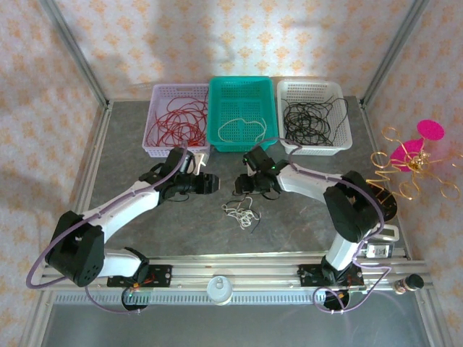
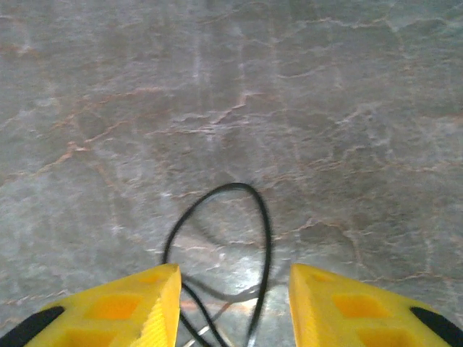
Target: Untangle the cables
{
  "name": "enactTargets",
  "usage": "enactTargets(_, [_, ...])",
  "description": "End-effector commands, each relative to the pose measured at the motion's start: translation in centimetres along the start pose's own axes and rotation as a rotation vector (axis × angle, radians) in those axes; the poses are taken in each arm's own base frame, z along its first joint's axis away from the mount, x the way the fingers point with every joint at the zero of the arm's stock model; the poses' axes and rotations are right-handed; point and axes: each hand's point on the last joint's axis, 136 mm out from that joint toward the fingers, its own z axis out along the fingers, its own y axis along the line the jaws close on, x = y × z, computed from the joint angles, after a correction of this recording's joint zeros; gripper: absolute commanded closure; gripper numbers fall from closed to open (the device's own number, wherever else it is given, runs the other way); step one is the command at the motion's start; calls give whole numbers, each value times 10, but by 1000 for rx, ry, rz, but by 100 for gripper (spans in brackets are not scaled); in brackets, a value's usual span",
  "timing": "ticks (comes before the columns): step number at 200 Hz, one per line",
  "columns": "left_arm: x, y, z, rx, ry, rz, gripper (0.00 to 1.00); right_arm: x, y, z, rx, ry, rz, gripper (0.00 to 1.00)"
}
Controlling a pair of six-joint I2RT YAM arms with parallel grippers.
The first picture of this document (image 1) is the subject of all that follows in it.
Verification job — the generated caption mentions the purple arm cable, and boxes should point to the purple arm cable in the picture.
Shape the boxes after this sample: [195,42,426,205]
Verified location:
[251,137,394,315]
[25,142,190,316]

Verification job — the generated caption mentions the small dark capped bottle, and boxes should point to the small dark capped bottle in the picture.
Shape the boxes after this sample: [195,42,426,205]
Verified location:
[393,273,425,295]

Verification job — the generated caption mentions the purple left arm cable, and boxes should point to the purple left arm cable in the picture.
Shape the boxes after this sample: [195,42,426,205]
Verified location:
[25,142,190,316]

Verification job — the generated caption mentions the round grey knob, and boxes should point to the round grey knob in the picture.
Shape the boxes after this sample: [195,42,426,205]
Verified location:
[205,275,234,308]

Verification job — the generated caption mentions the white plastic basket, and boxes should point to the white plastic basket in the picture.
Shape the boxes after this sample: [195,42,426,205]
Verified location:
[276,78,354,158]

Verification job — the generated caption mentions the green plastic basket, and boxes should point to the green plastic basket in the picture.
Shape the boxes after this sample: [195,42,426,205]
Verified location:
[206,75,280,154]

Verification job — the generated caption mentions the white cable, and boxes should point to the white cable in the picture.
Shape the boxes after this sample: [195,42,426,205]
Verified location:
[221,196,256,231]
[216,116,268,144]

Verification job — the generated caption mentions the gold wire ornament pink discs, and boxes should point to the gold wire ornament pink discs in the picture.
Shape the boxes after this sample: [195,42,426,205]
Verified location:
[365,119,463,202]

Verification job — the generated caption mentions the black cable bundle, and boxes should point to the black cable bundle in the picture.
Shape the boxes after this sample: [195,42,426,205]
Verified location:
[281,96,350,147]

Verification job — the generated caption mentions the small white electronic box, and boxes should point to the small white electronic box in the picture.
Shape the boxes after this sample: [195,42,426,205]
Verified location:
[362,242,394,260]

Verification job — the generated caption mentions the purple plastic basket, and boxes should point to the purple plastic basket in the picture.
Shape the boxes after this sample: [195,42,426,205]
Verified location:
[140,82,212,160]

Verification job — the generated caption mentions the white digital timer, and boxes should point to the white digital timer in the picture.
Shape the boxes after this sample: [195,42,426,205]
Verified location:
[375,223,401,244]

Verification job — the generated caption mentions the aluminium frame post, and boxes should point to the aluminium frame post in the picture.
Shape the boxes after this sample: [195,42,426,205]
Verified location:
[38,0,111,110]
[360,0,433,108]

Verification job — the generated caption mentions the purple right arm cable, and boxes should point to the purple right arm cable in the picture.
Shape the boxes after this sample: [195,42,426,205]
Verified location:
[251,137,394,315]

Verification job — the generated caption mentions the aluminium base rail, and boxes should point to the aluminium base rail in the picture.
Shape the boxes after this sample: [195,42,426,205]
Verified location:
[38,248,428,294]

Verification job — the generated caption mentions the black round disc gold rim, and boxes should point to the black round disc gold rim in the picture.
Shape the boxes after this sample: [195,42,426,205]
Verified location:
[368,180,399,222]

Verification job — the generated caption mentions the red cable bundle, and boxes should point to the red cable bundle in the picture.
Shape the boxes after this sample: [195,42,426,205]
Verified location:
[144,94,211,147]

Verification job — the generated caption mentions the grey slotted cable duct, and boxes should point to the grey slotted cable duct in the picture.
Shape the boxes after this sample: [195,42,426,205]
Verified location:
[54,290,399,306]

